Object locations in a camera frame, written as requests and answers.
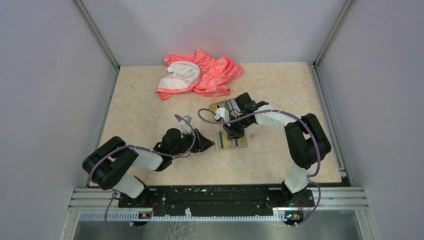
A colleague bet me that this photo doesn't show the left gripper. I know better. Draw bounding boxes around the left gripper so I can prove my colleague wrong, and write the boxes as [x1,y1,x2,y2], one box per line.
[171,128,215,158]

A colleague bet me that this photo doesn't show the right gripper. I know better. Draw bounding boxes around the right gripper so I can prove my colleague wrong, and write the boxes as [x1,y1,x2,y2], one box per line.
[223,114,253,141]

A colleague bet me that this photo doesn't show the gold credit card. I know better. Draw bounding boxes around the gold credit card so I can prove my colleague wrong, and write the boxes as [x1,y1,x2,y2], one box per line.
[216,131,233,151]
[232,137,248,149]

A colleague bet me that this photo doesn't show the cream oval card tray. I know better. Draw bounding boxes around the cream oval card tray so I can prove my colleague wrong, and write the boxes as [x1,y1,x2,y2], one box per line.
[208,98,242,122]

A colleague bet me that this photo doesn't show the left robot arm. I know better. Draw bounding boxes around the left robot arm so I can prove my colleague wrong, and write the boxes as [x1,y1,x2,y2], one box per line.
[82,128,215,207]

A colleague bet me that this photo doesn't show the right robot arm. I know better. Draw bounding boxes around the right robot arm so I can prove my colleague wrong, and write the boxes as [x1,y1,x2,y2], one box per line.
[215,92,332,206]

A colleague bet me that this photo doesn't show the stack of cards in tray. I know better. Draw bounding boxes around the stack of cards in tray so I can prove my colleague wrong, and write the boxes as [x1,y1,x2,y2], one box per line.
[209,98,241,115]

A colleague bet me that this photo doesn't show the pink patterned cloth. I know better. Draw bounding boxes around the pink patterned cloth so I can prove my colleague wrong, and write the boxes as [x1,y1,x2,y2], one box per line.
[155,48,244,100]

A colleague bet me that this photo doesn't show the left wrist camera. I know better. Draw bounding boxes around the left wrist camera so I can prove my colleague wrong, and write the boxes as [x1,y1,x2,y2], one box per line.
[177,115,193,135]

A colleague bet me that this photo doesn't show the aluminium frame rail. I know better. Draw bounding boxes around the aluminium frame rail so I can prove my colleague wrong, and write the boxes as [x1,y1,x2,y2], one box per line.
[68,185,369,222]

